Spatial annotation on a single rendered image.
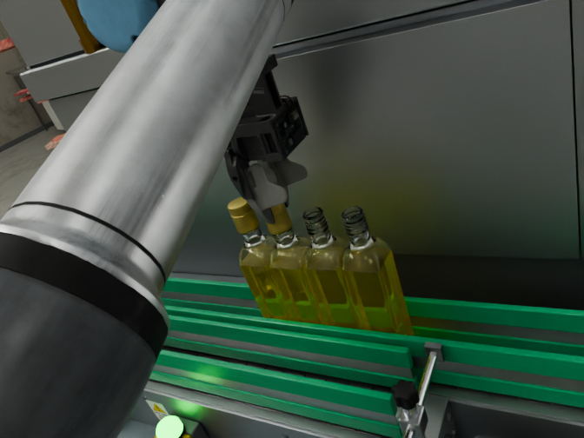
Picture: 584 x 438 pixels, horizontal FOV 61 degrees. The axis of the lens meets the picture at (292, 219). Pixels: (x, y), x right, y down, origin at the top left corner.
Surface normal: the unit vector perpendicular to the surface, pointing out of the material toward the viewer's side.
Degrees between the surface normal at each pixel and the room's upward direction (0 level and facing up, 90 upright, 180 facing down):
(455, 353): 90
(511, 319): 90
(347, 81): 90
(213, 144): 98
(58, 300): 57
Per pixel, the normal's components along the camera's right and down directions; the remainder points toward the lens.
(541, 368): -0.44, 0.57
